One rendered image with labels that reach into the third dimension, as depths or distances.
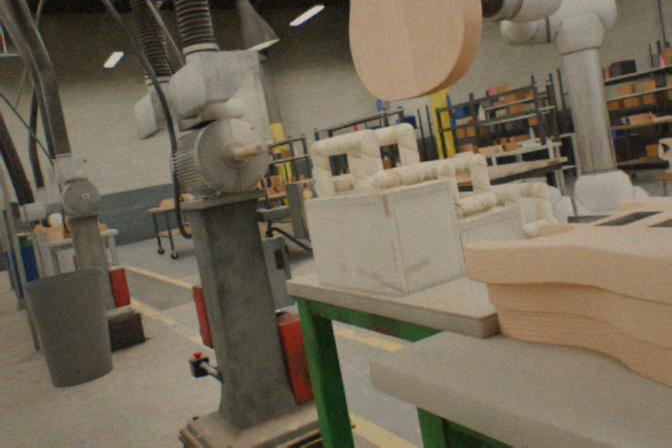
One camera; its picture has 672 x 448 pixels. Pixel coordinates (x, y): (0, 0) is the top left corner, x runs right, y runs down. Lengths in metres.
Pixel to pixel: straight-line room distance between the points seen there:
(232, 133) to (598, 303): 1.55
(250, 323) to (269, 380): 0.22
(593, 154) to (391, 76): 0.90
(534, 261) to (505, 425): 0.19
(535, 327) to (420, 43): 0.60
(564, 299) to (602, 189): 1.24
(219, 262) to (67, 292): 2.45
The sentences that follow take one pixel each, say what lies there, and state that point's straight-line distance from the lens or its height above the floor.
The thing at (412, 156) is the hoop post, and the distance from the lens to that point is 1.09.
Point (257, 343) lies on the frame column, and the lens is 2.31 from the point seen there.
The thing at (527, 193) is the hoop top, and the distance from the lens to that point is 1.34.
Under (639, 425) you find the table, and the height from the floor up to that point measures 0.90.
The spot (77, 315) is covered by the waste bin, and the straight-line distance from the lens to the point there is 4.61.
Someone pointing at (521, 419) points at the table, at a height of 0.89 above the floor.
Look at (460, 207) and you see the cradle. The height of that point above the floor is 1.05.
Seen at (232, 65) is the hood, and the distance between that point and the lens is 1.83.
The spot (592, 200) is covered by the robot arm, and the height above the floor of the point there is 0.92.
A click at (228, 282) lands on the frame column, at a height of 0.82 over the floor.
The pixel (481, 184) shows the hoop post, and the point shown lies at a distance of 1.20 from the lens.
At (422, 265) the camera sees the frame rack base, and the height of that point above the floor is 0.97.
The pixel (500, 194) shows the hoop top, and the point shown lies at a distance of 1.28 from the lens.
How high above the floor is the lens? 1.17
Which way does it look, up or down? 3 degrees down
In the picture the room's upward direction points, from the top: 10 degrees counter-clockwise
